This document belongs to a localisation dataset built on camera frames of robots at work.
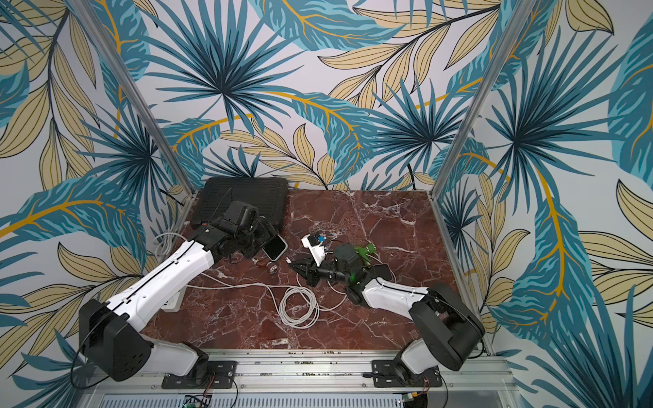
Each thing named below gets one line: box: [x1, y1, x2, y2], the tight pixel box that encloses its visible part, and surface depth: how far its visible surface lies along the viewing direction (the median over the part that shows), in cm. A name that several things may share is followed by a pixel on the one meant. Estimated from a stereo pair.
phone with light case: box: [261, 232, 289, 262], surface depth 80 cm
